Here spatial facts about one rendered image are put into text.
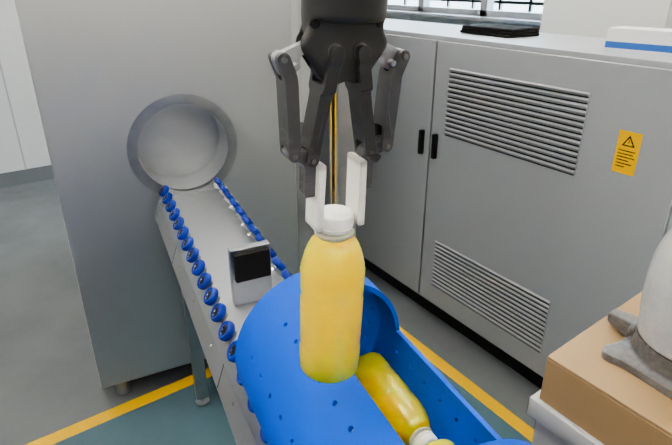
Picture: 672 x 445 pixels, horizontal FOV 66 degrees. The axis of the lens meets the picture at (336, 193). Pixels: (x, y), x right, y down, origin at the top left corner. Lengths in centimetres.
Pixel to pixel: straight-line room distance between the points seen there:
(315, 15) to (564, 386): 75
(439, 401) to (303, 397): 27
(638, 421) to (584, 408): 9
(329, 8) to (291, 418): 50
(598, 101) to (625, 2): 111
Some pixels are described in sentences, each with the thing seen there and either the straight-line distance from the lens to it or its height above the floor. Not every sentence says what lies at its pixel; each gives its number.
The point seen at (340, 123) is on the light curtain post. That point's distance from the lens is 140.
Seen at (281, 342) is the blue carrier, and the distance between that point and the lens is 78.
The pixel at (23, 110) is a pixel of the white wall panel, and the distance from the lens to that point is 511.
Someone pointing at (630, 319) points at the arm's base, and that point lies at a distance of 105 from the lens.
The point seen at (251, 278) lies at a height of 101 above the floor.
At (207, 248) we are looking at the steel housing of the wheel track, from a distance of 161.
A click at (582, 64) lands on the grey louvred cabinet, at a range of 201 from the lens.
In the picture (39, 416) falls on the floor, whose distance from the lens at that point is 264.
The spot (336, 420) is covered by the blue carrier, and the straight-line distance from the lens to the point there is 66.
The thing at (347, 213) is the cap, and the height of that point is 146.
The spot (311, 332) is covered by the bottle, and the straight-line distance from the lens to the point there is 57.
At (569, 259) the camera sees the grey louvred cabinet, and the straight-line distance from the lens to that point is 219.
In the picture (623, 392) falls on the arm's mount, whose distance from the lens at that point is 96.
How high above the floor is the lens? 168
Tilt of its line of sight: 23 degrees down
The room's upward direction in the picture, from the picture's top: straight up
